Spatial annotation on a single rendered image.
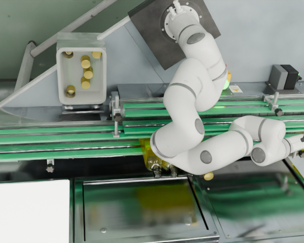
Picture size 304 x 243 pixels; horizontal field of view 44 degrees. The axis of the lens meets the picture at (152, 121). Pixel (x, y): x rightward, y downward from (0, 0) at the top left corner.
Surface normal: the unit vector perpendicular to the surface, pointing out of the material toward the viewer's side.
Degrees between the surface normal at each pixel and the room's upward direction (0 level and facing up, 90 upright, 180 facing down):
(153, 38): 1
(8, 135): 90
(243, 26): 0
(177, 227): 90
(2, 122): 90
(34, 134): 90
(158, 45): 1
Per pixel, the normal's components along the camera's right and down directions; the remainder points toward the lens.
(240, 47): 0.18, 0.54
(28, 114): 0.07, -0.84
